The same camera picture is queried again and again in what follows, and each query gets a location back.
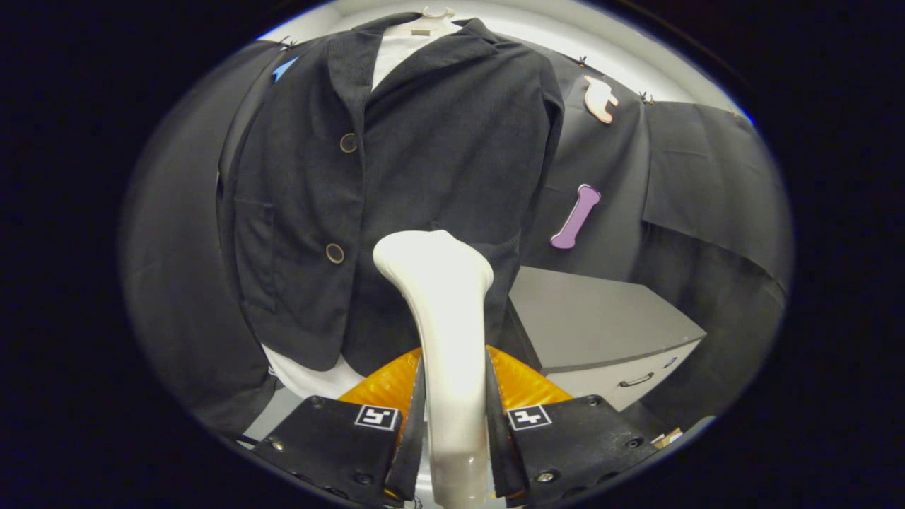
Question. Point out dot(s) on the black suit jacket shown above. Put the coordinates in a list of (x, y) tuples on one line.
[(438, 155)]

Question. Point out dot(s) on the white garment steamer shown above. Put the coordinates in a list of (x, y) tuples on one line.
[(449, 318)]

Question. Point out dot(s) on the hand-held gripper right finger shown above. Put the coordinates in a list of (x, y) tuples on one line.
[(573, 445)]

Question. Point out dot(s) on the white mannequin torso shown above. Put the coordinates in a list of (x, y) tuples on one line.
[(399, 56)]

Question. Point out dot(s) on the beige cabinet with grey top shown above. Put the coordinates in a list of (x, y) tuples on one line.
[(587, 318)]

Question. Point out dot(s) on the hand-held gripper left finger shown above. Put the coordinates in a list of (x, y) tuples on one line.
[(339, 445)]

